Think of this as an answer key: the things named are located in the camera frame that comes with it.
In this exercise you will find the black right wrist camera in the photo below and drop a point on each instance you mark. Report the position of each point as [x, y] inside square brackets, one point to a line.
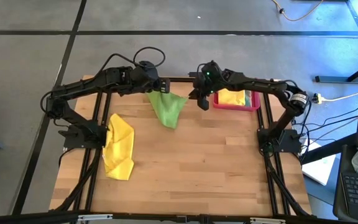
[204, 103]

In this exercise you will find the black aluminium table frame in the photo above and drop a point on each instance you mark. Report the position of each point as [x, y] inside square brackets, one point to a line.
[179, 79]

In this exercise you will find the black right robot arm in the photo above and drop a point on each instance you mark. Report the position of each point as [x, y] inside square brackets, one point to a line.
[259, 85]

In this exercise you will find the bright green microfiber towel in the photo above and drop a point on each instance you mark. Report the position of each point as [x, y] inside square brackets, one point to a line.
[168, 107]

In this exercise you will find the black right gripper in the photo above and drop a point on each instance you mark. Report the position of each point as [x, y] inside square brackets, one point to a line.
[205, 88]

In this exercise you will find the grey-blue desk foot bar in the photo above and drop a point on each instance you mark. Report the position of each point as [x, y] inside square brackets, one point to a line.
[337, 79]

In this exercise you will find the white flat box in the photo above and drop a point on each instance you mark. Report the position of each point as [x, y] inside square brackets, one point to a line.
[319, 169]

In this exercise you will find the pink plastic bin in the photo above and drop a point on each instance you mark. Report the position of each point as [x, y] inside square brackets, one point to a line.
[255, 101]

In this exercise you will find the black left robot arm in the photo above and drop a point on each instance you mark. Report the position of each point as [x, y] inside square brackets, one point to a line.
[82, 85]

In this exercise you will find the white power strip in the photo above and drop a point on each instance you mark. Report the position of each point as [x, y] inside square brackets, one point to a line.
[318, 99]

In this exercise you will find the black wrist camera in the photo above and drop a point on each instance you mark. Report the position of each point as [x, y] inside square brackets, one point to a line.
[148, 69]
[204, 103]

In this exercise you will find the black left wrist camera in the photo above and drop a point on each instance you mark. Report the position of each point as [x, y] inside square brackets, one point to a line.
[148, 69]

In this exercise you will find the yellow microfiber towel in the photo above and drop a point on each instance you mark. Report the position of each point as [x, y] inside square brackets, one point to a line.
[230, 97]
[118, 146]

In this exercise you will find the black rig beam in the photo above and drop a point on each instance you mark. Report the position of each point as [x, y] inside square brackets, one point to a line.
[26, 217]

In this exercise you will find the silver metal bracket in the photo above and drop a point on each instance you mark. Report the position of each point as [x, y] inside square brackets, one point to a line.
[95, 217]
[267, 221]

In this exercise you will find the small black camera box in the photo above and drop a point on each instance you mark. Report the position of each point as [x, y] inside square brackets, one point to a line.
[181, 219]

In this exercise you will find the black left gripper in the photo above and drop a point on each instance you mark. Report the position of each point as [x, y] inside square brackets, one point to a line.
[146, 84]

